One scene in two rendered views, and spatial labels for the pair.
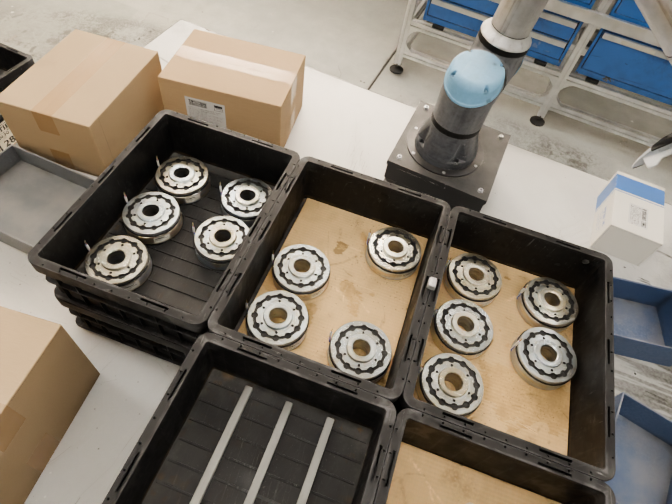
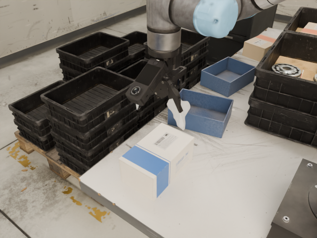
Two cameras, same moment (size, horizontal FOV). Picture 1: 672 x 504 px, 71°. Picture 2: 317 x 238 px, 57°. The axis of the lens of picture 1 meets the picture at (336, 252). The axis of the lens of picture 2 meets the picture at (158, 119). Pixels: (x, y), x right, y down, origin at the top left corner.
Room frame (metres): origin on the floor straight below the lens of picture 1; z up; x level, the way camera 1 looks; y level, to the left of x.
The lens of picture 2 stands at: (1.44, -0.47, 1.35)
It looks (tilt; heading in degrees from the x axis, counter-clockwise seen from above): 37 degrees down; 201
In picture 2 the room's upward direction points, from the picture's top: straight up
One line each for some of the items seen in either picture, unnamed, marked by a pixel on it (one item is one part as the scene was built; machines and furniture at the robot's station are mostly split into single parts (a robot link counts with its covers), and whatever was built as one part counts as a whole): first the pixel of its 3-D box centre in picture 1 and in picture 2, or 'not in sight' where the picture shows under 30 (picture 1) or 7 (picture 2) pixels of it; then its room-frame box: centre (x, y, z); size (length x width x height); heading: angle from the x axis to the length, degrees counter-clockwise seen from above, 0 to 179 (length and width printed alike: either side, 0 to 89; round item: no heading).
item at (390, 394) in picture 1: (342, 261); not in sight; (0.45, -0.01, 0.92); 0.40 x 0.30 x 0.02; 170
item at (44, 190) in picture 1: (31, 201); not in sight; (0.58, 0.67, 0.73); 0.27 x 0.20 x 0.05; 76
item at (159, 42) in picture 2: not in sight; (162, 38); (0.85, -0.69, 1.10); 0.08 x 0.08 x 0.05
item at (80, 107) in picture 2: not in sight; (95, 123); (0.38, -1.25, 0.37); 0.40 x 0.30 x 0.45; 165
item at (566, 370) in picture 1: (547, 354); (286, 70); (0.39, -0.39, 0.86); 0.10 x 0.10 x 0.01
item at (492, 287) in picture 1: (474, 276); not in sight; (0.52, -0.26, 0.86); 0.10 x 0.10 x 0.01
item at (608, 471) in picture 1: (517, 323); (314, 59); (0.40, -0.31, 0.92); 0.40 x 0.30 x 0.02; 170
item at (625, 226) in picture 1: (627, 217); (158, 158); (0.87, -0.69, 0.75); 0.20 x 0.12 x 0.09; 165
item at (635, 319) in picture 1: (627, 317); (200, 111); (0.58, -0.64, 0.74); 0.20 x 0.15 x 0.07; 88
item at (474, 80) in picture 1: (469, 90); not in sight; (0.93, -0.22, 0.97); 0.13 x 0.12 x 0.14; 157
